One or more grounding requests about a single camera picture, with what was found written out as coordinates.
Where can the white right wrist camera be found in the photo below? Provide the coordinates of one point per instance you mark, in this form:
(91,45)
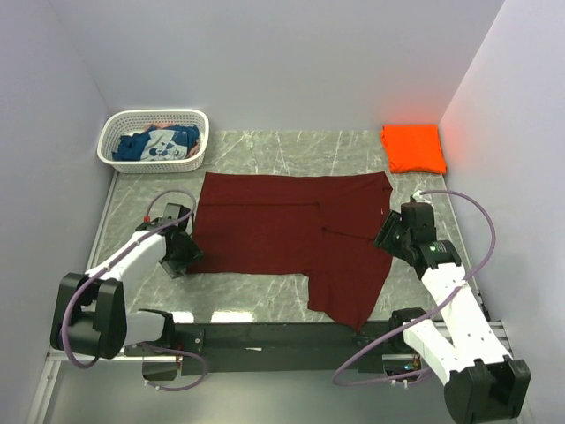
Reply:
(418,197)

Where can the folded orange t shirt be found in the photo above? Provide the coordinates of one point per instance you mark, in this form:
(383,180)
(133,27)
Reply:
(413,148)

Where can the blue printed t shirt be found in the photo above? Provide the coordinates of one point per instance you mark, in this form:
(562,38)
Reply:
(167,143)

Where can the dark red t shirt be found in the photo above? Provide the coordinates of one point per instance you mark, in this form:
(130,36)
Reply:
(319,227)

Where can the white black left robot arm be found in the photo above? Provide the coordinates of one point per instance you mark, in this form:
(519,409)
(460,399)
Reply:
(90,314)

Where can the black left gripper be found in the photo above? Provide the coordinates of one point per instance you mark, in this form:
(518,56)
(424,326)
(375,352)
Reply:
(182,254)

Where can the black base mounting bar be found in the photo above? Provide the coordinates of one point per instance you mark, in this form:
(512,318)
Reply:
(270,347)

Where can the pink garment in basket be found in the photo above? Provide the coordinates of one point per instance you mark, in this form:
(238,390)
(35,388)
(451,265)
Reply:
(194,141)

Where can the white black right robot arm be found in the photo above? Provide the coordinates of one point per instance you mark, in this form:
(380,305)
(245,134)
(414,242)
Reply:
(481,381)

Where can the white perforated laundry basket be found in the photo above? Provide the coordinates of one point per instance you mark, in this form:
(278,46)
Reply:
(131,121)

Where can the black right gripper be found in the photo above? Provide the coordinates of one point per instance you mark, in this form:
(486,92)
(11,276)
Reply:
(389,236)

